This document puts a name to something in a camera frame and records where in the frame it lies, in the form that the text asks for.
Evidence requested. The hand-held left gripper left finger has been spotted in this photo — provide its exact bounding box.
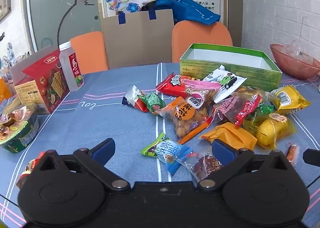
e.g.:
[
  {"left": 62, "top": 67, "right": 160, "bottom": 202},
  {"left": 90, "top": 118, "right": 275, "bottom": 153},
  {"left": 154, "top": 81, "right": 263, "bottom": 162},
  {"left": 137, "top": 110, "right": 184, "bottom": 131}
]
[{"left": 37, "top": 138, "right": 130, "bottom": 192}]

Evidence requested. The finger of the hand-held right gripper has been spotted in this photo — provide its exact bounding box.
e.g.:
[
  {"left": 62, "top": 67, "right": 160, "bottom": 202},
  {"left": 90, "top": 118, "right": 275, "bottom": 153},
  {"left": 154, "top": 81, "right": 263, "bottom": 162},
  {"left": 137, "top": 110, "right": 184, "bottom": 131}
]
[{"left": 303, "top": 148, "right": 320, "bottom": 166}]

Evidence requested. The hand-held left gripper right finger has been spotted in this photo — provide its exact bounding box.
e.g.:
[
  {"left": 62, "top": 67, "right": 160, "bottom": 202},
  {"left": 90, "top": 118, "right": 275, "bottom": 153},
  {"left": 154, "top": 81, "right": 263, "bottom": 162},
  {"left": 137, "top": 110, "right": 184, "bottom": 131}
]
[{"left": 197, "top": 139, "right": 294, "bottom": 191}]

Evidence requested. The clear yellow lemon packet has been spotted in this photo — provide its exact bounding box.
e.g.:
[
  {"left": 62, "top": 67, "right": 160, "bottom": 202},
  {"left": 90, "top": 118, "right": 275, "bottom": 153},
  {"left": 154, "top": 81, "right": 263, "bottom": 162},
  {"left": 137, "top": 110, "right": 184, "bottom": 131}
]
[{"left": 243, "top": 112, "right": 297, "bottom": 150}]

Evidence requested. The pink-top bag of nuts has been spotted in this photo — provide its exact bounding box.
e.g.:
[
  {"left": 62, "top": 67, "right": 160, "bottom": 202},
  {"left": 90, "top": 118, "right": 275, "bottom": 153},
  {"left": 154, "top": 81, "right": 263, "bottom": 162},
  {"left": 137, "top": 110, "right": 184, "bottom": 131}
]
[{"left": 184, "top": 79, "right": 222, "bottom": 118}]

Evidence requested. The yellow snack packet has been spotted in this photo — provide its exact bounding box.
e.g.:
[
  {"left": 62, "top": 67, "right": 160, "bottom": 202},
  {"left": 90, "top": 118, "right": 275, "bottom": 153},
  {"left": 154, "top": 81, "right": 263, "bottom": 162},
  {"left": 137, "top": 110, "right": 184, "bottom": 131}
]
[{"left": 269, "top": 85, "right": 312, "bottom": 116}]

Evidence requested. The green cardboard box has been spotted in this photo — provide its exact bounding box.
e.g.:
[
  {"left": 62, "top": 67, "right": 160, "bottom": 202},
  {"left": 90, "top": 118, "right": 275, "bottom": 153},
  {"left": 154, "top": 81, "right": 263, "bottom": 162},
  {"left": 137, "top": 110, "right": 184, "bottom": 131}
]
[{"left": 179, "top": 43, "right": 283, "bottom": 93}]

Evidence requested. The plain orange packet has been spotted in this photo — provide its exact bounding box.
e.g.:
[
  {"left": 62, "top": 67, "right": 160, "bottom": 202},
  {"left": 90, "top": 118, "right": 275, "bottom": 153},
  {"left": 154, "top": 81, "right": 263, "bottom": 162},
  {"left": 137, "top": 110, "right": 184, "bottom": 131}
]
[{"left": 199, "top": 122, "right": 258, "bottom": 151}]

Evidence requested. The small sausage stick packet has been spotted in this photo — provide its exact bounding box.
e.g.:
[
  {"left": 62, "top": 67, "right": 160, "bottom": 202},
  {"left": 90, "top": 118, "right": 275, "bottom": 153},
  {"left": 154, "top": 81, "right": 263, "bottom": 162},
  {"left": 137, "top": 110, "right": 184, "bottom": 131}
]
[{"left": 286, "top": 142, "right": 300, "bottom": 164}]

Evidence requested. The clear packet of brown snack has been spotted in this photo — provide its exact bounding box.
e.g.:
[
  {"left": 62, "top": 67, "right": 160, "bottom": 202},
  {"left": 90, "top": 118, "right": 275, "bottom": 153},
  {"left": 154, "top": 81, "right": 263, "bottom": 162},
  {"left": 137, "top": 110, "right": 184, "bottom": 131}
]
[{"left": 182, "top": 152, "right": 223, "bottom": 183}]

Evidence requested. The blue tablecloth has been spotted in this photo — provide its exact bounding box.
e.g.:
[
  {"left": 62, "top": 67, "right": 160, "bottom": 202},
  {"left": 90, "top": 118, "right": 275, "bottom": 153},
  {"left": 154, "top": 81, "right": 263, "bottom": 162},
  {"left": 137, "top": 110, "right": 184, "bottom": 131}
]
[{"left": 0, "top": 62, "right": 320, "bottom": 228}]

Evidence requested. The clear red date packet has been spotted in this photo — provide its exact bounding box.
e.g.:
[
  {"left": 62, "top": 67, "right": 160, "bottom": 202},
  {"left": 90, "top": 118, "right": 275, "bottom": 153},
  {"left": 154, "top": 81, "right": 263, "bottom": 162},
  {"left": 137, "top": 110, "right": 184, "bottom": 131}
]
[{"left": 212, "top": 87, "right": 263, "bottom": 128}]

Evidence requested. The orange peanut packet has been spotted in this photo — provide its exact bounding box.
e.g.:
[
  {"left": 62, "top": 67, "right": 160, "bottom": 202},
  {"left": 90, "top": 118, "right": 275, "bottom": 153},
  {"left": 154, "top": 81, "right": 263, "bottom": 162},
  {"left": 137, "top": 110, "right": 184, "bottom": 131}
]
[{"left": 157, "top": 97, "right": 213, "bottom": 144}]

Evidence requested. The green and blue candy packet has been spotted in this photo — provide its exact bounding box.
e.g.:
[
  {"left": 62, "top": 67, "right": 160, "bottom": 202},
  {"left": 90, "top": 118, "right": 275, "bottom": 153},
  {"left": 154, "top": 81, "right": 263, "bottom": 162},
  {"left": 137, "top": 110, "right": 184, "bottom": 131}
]
[{"left": 141, "top": 132, "right": 193, "bottom": 176}]

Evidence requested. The red and white small packet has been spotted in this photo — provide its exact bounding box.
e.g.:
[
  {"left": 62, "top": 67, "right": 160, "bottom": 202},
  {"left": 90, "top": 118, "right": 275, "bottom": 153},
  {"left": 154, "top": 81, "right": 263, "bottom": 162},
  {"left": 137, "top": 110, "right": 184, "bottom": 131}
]
[{"left": 122, "top": 85, "right": 149, "bottom": 113}]

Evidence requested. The small green wrapped candy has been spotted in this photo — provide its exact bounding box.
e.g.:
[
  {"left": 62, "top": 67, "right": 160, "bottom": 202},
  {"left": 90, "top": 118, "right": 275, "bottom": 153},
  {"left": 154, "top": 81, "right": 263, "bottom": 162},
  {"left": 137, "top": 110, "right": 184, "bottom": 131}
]
[{"left": 259, "top": 103, "right": 275, "bottom": 116}]

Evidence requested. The white and green snack packet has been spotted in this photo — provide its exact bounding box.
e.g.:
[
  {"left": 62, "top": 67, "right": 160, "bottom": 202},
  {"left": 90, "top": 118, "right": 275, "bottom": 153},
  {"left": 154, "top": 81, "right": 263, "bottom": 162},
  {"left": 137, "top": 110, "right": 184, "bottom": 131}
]
[{"left": 202, "top": 65, "right": 247, "bottom": 103}]

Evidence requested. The red and white crumpled packet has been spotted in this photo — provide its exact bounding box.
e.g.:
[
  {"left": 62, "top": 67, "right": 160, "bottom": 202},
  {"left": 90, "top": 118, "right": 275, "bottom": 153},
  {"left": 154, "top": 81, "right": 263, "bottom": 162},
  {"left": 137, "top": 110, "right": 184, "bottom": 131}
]
[{"left": 16, "top": 151, "right": 46, "bottom": 189}]

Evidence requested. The red snack packet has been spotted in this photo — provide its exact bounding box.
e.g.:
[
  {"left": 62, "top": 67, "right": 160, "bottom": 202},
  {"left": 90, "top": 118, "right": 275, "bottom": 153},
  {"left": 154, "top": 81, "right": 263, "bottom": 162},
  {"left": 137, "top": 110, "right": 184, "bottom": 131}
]
[{"left": 156, "top": 73, "right": 192, "bottom": 99}]

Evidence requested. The red cracker box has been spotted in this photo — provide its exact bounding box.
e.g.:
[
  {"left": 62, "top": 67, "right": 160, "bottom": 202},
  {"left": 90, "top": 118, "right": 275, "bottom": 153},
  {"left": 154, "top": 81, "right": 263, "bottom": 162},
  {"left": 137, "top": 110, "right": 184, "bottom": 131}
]
[{"left": 14, "top": 49, "right": 71, "bottom": 115}]

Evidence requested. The round green snack tin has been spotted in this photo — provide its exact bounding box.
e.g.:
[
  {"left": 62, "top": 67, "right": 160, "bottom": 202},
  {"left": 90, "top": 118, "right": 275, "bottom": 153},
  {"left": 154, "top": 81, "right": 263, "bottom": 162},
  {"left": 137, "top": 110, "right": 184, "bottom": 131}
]
[{"left": 0, "top": 102, "right": 40, "bottom": 154}]

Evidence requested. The red plastic bowl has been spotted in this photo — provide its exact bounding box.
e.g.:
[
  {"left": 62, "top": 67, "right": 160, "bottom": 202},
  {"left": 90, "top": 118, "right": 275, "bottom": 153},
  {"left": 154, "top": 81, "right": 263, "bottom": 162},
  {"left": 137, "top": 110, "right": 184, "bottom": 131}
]
[{"left": 269, "top": 44, "right": 320, "bottom": 81}]

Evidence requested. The orange chair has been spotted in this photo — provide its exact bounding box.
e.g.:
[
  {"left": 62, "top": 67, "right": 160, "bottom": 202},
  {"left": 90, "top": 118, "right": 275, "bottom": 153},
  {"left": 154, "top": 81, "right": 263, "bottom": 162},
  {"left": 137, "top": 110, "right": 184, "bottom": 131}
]
[
  {"left": 69, "top": 31, "right": 109, "bottom": 75},
  {"left": 171, "top": 21, "right": 233, "bottom": 63}
]

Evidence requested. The clear plastic bag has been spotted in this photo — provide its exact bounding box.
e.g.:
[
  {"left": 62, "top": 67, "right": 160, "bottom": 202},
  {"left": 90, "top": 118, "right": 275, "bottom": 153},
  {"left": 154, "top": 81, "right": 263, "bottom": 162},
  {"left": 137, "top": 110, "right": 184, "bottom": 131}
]
[{"left": 284, "top": 39, "right": 316, "bottom": 63}]

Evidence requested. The blue bag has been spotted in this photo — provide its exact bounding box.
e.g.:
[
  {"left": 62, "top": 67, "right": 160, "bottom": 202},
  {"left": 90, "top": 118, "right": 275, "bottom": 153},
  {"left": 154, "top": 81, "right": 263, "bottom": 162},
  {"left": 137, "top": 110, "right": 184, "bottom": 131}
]
[{"left": 150, "top": 0, "right": 222, "bottom": 26}]

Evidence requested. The white air conditioner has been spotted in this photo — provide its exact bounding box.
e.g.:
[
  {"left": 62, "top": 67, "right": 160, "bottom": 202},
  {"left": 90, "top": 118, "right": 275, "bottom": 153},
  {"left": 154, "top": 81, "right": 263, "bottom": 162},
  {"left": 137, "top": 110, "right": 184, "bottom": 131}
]
[{"left": 0, "top": 0, "right": 12, "bottom": 23}]

